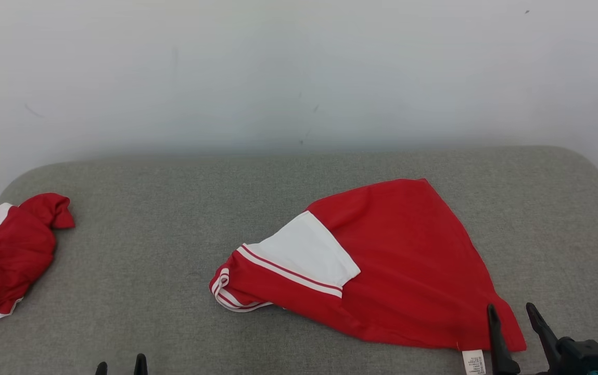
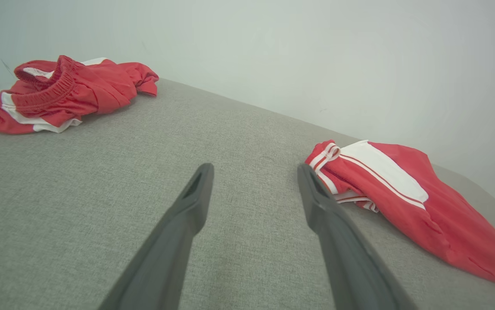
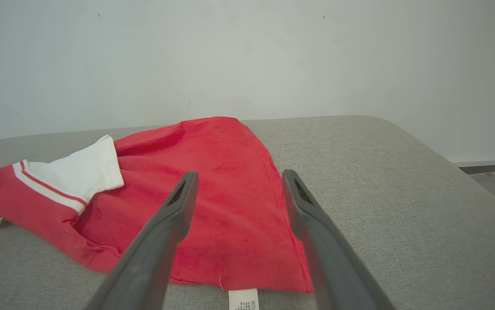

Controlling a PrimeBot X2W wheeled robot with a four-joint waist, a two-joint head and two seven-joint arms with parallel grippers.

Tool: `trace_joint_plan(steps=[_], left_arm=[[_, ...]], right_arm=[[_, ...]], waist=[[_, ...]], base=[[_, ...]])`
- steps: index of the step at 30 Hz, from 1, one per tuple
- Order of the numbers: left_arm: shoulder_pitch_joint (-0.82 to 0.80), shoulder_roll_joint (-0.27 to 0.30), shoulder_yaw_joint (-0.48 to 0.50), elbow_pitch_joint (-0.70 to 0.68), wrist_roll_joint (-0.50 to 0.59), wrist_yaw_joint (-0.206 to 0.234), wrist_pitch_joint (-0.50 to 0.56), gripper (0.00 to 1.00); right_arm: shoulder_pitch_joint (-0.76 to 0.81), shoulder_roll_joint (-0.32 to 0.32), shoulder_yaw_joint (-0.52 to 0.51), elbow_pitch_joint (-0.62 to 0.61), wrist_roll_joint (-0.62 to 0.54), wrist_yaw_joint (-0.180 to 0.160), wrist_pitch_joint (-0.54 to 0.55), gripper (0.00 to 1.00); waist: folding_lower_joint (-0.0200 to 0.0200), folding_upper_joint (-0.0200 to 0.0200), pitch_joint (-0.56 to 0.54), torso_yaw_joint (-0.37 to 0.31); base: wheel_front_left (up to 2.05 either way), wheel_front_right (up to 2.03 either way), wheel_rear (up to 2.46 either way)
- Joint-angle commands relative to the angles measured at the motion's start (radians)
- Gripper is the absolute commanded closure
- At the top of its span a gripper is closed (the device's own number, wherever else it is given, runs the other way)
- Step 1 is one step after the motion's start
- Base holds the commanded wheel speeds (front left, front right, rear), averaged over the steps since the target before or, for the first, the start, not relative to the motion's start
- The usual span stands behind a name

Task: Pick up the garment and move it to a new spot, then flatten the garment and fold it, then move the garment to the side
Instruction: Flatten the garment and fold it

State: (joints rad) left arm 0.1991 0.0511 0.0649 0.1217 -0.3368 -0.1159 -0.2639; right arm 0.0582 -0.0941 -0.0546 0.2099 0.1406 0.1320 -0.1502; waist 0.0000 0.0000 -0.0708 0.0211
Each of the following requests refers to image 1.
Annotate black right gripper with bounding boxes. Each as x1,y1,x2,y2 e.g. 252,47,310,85
487,303,598,375

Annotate red shirt with white sleeves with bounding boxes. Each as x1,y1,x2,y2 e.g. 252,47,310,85
209,178,527,375

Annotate red shorts with white stripes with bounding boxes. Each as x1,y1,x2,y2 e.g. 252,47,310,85
0,193,76,332

